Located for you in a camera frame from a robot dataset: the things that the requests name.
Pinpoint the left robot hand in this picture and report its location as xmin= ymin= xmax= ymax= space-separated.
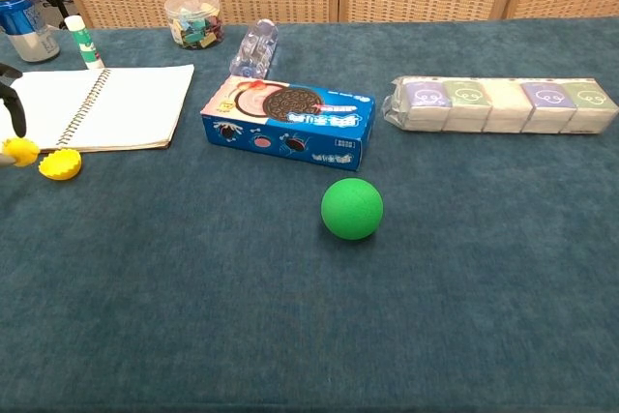
xmin=0 ymin=63 xmax=28 ymax=168

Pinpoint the small yellow object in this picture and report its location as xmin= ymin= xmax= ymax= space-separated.
xmin=1 ymin=136 xmax=41 ymax=168

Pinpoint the yellow round toy piece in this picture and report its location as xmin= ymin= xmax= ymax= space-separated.
xmin=38 ymin=147 xmax=83 ymax=182

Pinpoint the white spiral notebook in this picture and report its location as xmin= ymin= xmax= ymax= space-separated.
xmin=8 ymin=63 xmax=196 ymax=153

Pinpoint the blue drink can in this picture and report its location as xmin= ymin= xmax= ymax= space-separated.
xmin=0 ymin=0 xmax=62 ymax=64

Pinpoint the white green glue stick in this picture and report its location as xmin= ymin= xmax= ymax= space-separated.
xmin=64 ymin=15 xmax=105 ymax=71

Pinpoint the clear jar of colourful clips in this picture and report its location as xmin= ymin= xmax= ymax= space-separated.
xmin=163 ymin=0 xmax=225 ymax=51

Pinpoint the clear plastic water bottle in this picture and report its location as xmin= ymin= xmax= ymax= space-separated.
xmin=228 ymin=18 xmax=280 ymax=80

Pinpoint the blue cookie box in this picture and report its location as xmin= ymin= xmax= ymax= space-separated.
xmin=200 ymin=75 xmax=377 ymax=172

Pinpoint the teal table cloth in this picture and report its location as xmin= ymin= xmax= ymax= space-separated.
xmin=0 ymin=17 xmax=619 ymax=413

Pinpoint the green foam ball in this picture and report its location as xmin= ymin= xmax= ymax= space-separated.
xmin=320 ymin=177 xmax=385 ymax=241

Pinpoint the wrapped tissue packs bundle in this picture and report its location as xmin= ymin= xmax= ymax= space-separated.
xmin=383 ymin=75 xmax=619 ymax=135

